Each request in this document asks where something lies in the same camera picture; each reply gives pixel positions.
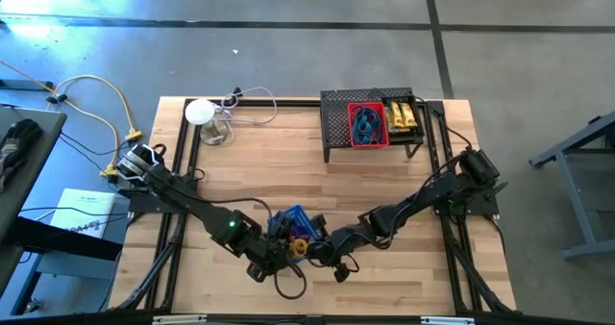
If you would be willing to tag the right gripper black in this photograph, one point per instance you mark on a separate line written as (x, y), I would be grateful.
(343, 243)

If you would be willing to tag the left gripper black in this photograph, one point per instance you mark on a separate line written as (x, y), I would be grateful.
(269, 257)

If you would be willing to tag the blue plastic basket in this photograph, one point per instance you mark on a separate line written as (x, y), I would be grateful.
(302, 217)

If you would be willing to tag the red plastic basket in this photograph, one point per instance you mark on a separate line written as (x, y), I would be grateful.
(369, 144)

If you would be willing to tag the wide blue rubber band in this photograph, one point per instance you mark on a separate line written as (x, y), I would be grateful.
(359, 123)

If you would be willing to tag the thin blue rubber band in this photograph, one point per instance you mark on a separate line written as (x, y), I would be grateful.
(378, 123)

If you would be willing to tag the yellow crayon pack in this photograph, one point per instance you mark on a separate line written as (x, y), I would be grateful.
(397, 116)
(388, 120)
(409, 115)

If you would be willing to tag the black plastic basket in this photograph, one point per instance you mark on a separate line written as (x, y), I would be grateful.
(419, 123)

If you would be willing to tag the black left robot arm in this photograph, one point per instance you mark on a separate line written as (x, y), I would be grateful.
(192, 205)

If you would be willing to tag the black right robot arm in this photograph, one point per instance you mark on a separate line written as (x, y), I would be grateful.
(432, 195)

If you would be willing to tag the white desk lamp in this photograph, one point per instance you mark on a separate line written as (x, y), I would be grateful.
(200, 112)

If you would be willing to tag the grey desk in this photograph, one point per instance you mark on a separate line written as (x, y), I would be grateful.
(29, 171)

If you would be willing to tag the black mesh metal shelf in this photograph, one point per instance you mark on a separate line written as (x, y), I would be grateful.
(336, 118)

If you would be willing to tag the white cardboard box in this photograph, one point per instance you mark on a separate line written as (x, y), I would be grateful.
(81, 209)

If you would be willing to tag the black support beam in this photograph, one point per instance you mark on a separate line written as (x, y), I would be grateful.
(72, 241)

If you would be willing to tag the grey-blue side table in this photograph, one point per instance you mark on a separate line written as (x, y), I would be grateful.
(581, 205)

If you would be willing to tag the black glove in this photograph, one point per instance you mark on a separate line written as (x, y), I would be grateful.
(19, 137)

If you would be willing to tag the silver metal bracket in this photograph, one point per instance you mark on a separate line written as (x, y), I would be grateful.
(178, 319)
(447, 320)

